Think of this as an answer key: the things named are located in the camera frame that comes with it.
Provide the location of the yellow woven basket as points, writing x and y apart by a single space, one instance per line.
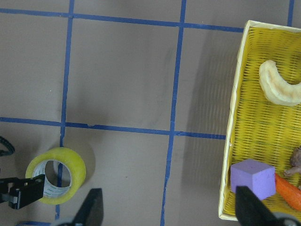
258 129

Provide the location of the pale banana toy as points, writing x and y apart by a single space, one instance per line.
275 88

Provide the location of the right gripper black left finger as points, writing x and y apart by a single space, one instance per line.
91 212

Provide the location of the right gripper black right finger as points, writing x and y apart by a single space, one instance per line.
250 211

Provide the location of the brown toy animal figure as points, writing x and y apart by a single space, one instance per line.
295 162

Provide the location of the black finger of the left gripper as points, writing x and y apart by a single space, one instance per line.
19 193

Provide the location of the orange toy carrot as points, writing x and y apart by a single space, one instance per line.
290 193

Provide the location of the yellow clear tape roll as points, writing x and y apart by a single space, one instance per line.
73 162

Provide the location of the purple foam cube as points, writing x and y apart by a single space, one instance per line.
259 177

